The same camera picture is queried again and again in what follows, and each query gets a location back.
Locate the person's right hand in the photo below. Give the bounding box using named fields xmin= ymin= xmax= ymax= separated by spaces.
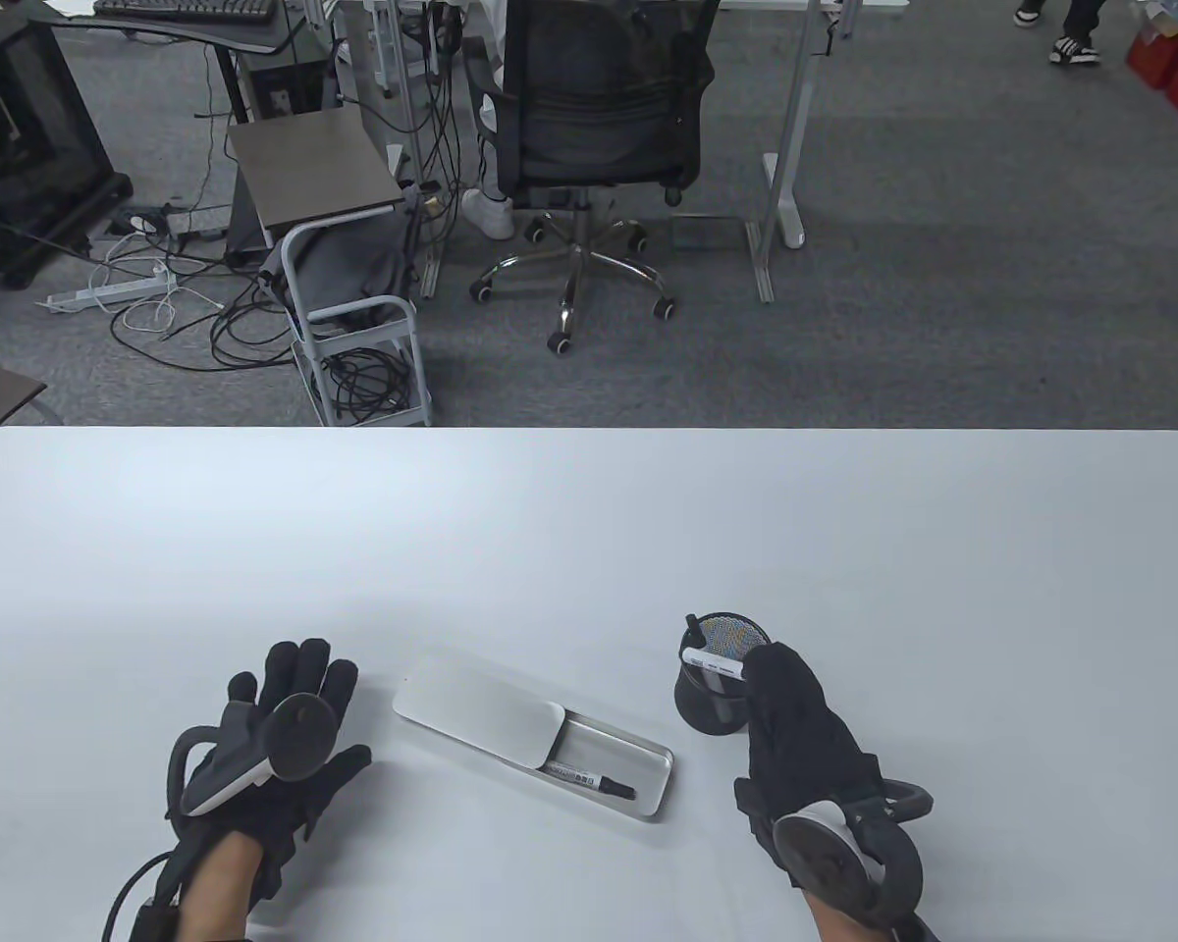
xmin=734 ymin=643 xmax=890 ymax=866

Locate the person's left hand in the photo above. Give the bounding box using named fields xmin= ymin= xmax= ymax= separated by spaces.
xmin=167 ymin=638 xmax=372 ymax=899

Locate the white marker with black cap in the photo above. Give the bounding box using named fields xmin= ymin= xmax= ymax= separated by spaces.
xmin=681 ymin=613 xmax=748 ymax=682

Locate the person's left forearm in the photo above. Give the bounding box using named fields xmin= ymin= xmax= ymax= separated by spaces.
xmin=175 ymin=834 xmax=268 ymax=942

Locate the grey controller on left glove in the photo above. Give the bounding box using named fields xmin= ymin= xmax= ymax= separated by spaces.
xmin=166 ymin=692 xmax=341 ymax=821

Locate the grey controller on glove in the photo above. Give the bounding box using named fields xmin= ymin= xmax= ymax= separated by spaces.
xmin=773 ymin=779 xmax=936 ymax=929
xmin=166 ymin=692 xmax=341 ymax=821

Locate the grey controller on right glove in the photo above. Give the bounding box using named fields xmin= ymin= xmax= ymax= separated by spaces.
xmin=773 ymin=779 xmax=936 ymax=929

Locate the black mesh pen cup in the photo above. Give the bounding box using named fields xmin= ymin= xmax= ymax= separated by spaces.
xmin=673 ymin=613 xmax=761 ymax=736

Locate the white pencil case lid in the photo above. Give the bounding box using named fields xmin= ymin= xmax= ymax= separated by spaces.
xmin=393 ymin=652 xmax=569 ymax=770

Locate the white metal pencil case tray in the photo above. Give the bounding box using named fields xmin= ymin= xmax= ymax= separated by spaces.
xmin=393 ymin=648 xmax=675 ymax=823

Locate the grey marker with black cap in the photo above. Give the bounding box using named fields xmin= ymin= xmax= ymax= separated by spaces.
xmin=546 ymin=760 xmax=638 ymax=799

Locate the white rolling cart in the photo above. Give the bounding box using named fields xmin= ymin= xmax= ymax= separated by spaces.
xmin=227 ymin=105 xmax=434 ymax=429

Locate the white power strip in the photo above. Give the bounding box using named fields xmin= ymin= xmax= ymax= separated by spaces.
xmin=45 ymin=272 xmax=178 ymax=315

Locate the black glass cabinet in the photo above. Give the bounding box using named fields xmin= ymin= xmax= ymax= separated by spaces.
xmin=0 ymin=10 xmax=134 ymax=289

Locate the black mesh office chair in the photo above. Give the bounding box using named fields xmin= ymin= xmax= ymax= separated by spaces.
xmin=467 ymin=0 xmax=723 ymax=355

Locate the black desk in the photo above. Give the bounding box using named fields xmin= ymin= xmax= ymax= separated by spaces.
xmin=47 ymin=0 xmax=307 ymax=129

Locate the black keyboard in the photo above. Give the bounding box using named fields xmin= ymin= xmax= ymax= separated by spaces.
xmin=92 ymin=0 xmax=280 ymax=25

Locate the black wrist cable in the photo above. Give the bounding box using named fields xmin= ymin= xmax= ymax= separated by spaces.
xmin=102 ymin=850 xmax=184 ymax=942

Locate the coil of black cables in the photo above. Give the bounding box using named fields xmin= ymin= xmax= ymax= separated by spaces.
xmin=320 ymin=348 xmax=413 ymax=418

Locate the bundle of black floor cables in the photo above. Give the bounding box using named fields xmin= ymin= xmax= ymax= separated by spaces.
xmin=108 ymin=59 xmax=300 ymax=374

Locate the white frame desk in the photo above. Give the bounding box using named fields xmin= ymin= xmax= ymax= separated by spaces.
xmin=358 ymin=0 xmax=912 ymax=303

